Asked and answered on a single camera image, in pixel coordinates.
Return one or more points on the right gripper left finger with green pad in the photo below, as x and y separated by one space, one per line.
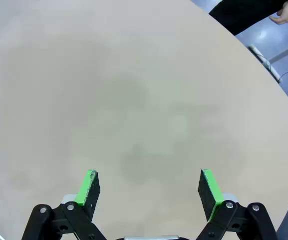
88 190

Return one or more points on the person's left hand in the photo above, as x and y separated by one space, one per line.
287 12

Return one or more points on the white power strip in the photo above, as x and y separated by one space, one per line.
263 60

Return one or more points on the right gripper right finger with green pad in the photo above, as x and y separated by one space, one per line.
209 192

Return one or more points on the person's torso black t-shirt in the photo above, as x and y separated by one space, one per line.
246 15

